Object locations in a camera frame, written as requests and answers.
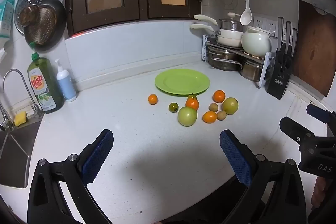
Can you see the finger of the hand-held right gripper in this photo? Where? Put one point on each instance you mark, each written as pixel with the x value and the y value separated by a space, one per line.
pixel 294 129
pixel 319 112

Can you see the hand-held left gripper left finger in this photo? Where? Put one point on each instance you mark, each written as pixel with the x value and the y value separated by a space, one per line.
pixel 97 158

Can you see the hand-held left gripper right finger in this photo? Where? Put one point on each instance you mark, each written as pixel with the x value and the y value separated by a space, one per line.
pixel 236 158

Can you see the orange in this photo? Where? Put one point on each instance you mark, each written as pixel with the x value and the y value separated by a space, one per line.
pixel 219 96
pixel 152 99
pixel 192 104
pixel 209 117

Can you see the dark green mandarin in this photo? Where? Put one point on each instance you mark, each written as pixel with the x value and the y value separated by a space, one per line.
pixel 173 107

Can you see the green plate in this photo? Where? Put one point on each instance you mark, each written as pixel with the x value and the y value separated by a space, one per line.
pixel 181 81

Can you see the person's right hand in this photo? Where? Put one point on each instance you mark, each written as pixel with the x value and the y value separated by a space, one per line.
pixel 319 192

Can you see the brown kiwi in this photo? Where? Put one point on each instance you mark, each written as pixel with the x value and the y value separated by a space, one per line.
pixel 213 107
pixel 221 115

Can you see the yellowish green apple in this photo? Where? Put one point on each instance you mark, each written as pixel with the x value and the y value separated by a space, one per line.
pixel 230 105

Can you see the black knife block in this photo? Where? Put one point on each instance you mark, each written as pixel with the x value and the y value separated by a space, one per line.
pixel 279 74

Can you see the brown wooden cutting board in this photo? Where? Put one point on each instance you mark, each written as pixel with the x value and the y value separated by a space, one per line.
pixel 315 48

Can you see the small steel pot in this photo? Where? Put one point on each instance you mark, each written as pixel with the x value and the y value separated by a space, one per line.
pixel 250 70

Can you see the white blue pump bottle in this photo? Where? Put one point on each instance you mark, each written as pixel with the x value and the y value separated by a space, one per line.
pixel 67 85

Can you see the steel sink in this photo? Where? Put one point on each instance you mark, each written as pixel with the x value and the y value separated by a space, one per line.
pixel 15 161

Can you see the wooden bead trivet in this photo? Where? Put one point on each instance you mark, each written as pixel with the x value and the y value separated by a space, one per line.
pixel 253 55

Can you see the yellow sponge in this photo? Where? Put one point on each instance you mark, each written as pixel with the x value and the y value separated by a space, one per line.
pixel 20 119

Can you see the green dish soap bottle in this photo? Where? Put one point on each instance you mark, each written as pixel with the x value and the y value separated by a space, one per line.
pixel 44 82

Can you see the white ceramic pot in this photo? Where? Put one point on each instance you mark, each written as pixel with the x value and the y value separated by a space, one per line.
pixel 256 41

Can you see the large steel pot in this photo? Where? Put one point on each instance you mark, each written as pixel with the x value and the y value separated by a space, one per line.
pixel 221 61

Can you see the steel faucet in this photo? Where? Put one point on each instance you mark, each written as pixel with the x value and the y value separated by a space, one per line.
pixel 4 123

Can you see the white shallow pan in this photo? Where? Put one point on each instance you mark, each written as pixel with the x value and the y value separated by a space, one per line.
pixel 228 42

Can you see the white steel pot rack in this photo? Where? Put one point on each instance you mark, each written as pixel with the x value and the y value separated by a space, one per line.
pixel 204 48

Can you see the white ladle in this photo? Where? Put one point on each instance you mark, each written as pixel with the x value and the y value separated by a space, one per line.
pixel 246 18

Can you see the glass pot lid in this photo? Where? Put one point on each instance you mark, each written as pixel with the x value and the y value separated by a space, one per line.
pixel 231 24

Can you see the black frying pan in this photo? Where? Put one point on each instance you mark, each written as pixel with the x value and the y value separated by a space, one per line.
pixel 44 27

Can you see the small copper pan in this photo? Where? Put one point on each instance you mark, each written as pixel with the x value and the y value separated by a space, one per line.
pixel 27 14

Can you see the white wall outlet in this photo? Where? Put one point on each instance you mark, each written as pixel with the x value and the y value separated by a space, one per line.
pixel 271 25
pixel 259 22

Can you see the teal wall chart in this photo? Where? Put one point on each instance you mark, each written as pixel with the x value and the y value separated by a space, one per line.
pixel 6 16

